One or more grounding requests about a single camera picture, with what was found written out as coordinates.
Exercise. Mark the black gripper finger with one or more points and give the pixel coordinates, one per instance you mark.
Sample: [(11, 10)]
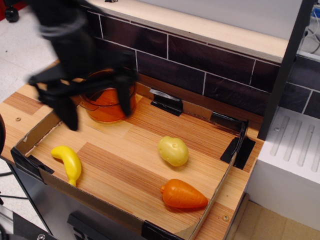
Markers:
[(125, 87), (64, 106)]

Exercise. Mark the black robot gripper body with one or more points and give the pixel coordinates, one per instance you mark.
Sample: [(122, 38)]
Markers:
[(82, 67)]

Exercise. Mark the yellow plastic toy potato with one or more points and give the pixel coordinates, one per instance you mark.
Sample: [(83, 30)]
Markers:
[(173, 150)]

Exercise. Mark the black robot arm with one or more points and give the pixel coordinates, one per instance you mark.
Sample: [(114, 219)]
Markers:
[(59, 17)]

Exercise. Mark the orange transparent plastic pot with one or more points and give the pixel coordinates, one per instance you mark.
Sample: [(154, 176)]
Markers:
[(104, 105)]

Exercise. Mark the brown cardboard fence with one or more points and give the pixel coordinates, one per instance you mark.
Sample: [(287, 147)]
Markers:
[(122, 170)]

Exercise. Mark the yellow plastic toy banana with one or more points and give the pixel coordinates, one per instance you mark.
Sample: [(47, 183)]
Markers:
[(71, 162)]

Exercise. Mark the wooden shelf with tile backsplash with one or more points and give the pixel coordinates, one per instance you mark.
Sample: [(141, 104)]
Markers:
[(220, 63)]

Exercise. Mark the black tape front left corner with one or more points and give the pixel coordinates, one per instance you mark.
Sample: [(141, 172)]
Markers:
[(30, 165)]

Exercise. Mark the black chair caster wheel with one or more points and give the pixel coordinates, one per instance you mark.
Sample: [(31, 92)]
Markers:
[(11, 14)]

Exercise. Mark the orange plastic toy carrot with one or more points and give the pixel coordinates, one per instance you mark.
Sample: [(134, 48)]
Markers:
[(179, 194)]

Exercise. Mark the black tape strip right corner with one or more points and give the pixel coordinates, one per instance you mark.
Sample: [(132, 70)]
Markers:
[(242, 153)]

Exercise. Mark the black tape front right corner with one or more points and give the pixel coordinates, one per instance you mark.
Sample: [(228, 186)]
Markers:
[(151, 231)]

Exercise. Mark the white ribbed drainboard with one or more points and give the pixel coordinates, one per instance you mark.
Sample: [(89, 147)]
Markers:
[(286, 177)]

